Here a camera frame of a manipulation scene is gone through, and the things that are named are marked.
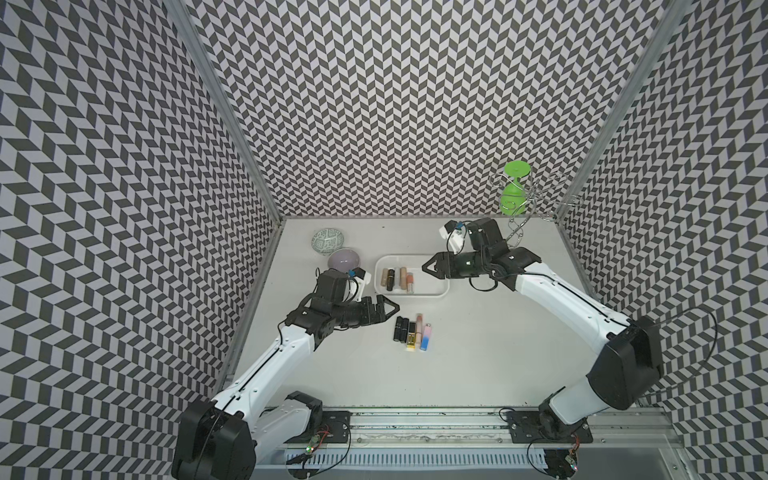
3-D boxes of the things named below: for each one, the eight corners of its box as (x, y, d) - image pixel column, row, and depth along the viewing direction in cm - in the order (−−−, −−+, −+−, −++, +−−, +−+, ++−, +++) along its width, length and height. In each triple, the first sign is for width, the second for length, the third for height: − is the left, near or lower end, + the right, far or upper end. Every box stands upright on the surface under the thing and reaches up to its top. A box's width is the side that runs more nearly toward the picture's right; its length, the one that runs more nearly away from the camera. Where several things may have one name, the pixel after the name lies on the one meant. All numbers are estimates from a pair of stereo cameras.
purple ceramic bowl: (330, 274, 105) (327, 262, 99) (333, 259, 109) (330, 247, 104) (359, 274, 105) (356, 262, 99) (360, 259, 109) (358, 247, 104)
